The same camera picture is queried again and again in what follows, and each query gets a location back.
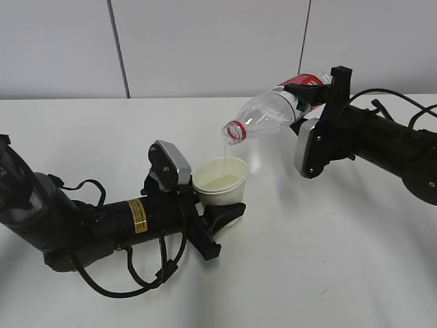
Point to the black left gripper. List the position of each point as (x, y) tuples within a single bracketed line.
[(169, 211)]

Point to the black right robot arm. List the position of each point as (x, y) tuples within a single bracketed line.
[(403, 151)]

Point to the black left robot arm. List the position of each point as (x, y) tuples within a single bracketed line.
[(35, 207)]

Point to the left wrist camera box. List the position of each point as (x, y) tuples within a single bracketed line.
[(169, 166)]

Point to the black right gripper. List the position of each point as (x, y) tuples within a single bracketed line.
[(333, 138)]

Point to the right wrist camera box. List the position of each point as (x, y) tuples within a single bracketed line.
[(314, 148)]

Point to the white paper cup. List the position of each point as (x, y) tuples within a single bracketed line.
[(221, 181)]

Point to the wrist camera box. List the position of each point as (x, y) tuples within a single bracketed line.
[(314, 148), (169, 166)]

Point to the clear water bottle red label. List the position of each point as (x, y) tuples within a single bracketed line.
[(272, 111)]

